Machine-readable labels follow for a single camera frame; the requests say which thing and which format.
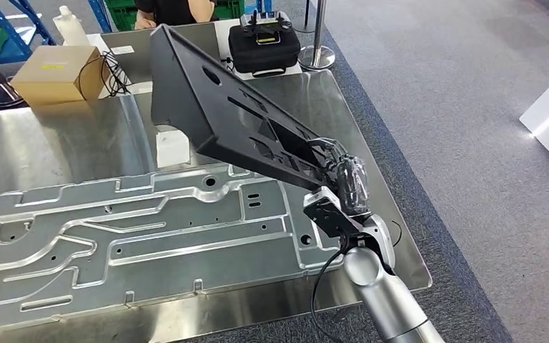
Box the black plastic panel part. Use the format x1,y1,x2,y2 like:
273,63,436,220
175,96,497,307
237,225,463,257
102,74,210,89
149,24,351,193

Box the stainless steel workbench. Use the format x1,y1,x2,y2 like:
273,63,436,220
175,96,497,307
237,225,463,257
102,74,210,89
0,69,432,343

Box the black carrying case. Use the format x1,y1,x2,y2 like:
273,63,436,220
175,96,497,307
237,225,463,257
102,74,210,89
228,26,302,78

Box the machined aluminium plate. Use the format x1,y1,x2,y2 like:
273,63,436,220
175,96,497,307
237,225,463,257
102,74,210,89
0,163,347,332

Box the black remote controller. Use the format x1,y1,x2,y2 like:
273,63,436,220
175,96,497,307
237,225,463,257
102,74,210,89
239,10,293,46

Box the stainless steel table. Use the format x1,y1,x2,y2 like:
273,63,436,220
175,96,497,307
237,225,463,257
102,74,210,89
100,21,223,85

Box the person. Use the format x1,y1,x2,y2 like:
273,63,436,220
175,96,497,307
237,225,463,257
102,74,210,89
134,0,216,30

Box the brown cardboard box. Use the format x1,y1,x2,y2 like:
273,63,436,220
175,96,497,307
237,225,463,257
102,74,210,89
10,45,109,107

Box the white plastic bottle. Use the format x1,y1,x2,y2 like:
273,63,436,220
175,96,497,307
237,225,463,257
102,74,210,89
52,5,91,47

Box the black camera cable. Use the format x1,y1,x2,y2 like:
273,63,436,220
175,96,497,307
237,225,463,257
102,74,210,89
310,237,351,343

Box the chrome stanchion post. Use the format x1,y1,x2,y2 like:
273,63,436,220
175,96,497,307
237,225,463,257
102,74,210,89
298,0,337,72

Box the black cable bundle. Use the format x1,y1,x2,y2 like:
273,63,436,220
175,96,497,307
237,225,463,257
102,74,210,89
76,51,134,101

